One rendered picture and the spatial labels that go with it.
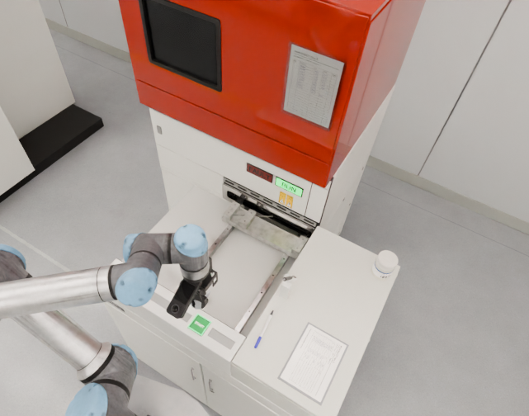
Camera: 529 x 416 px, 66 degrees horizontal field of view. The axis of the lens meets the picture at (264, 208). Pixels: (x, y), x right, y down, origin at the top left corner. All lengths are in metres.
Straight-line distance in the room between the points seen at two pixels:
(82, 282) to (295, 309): 0.75
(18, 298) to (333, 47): 0.91
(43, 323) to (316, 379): 0.78
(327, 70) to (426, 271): 1.96
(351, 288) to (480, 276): 1.63
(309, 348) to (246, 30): 0.97
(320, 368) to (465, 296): 1.68
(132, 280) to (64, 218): 2.19
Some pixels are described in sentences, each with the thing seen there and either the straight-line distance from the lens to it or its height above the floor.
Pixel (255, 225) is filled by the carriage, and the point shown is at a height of 0.88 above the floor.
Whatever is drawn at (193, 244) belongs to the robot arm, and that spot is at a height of 1.46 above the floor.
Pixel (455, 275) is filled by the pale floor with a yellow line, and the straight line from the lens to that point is 2.94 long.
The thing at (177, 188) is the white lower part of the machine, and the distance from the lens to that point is 2.03.
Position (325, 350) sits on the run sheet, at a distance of 1.38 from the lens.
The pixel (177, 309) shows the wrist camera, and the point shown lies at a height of 1.25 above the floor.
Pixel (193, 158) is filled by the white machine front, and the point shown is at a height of 0.99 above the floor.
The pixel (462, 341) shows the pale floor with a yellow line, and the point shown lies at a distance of 2.73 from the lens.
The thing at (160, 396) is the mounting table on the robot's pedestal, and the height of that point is 0.82.
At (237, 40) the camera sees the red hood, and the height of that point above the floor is 1.64.
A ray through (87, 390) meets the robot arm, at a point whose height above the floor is 1.15.
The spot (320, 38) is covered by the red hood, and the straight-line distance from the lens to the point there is 1.10.
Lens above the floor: 2.24
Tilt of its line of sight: 51 degrees down
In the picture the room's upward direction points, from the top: 6 degrees clockwise
